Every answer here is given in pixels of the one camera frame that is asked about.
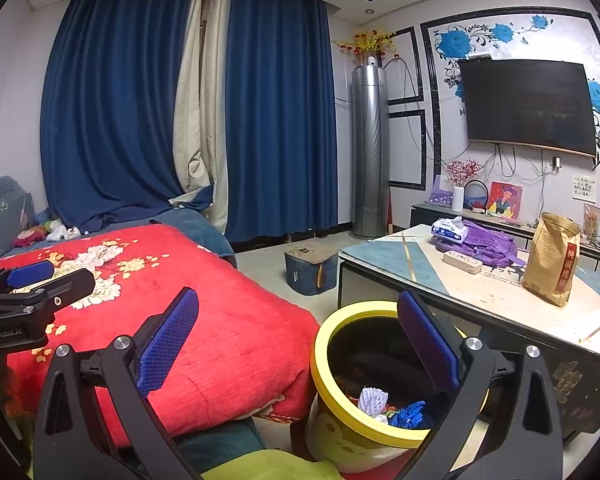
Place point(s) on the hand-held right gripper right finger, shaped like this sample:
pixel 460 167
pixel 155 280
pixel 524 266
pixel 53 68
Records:
pixel 427 340

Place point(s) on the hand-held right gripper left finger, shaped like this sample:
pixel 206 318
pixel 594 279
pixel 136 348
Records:
pixel 167 340

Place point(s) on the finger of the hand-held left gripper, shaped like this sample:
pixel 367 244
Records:
pixel 70 287
pixel 30 274

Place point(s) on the blue glove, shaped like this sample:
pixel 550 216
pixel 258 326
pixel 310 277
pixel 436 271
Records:
pixel 410 415

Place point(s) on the small white foam fruit net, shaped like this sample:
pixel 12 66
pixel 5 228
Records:
pixel 372 402

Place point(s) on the yellow trash bin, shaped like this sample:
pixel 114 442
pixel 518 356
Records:
pixel 320 360

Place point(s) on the red plush toy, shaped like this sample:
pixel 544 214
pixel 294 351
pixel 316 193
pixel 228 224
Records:
pixel 29 238

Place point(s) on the green plush toy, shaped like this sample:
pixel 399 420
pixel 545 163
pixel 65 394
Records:
pixel 41 226

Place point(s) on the white plush toy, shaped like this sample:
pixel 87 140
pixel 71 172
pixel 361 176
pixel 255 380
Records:
pixel 65 232

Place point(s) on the red floral blanket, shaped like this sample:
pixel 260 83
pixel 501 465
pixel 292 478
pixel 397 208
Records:
pixel 230 335

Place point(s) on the blue white coffee table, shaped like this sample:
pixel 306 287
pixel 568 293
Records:
pixel 480 290

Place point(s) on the white power strip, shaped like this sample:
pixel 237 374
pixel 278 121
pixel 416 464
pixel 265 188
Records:
pixel 462 261

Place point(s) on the white blue tissue pack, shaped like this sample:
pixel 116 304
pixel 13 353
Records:
pixel 450 230

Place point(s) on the purple backpack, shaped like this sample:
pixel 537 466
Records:
pixel 495 247

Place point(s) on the dark teal cloth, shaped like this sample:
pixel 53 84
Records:
pixel 220 442

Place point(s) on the dark television cabinet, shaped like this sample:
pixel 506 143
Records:
pixel 422 215

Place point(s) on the white vase with pink flowers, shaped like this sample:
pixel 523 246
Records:
pixel 457 200

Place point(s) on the brown paper bag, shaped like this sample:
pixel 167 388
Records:
pixel 547 260

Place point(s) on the blue white striped cloth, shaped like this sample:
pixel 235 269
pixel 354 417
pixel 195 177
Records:
pixel 192 197

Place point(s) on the purple box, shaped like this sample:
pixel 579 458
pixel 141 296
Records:
pixel 440 194

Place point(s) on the portrait painting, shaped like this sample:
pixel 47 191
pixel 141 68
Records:
pixel 505 200

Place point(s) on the silver standing air conditioner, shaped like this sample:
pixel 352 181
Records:
pixel 370 150

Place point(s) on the clear snack packet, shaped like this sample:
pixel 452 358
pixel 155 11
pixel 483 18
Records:
pixel 592 220

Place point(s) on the beige curtain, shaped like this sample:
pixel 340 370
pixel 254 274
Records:
pixel 200 110

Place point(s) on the yellow red artificial flowers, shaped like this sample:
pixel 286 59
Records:
pixel 367 40

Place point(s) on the round sand art frame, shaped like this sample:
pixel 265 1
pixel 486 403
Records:
pixel 475 195

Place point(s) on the white wall notice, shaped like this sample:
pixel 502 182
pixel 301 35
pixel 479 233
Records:
pixel 584 186

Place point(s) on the wall socket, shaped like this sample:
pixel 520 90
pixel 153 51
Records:
pixel 557 162

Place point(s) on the black wall television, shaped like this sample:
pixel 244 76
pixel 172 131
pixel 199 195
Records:
pixel 525 105

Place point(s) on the blue flower wall decal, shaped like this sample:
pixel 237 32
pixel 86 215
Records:
pixel 452 42

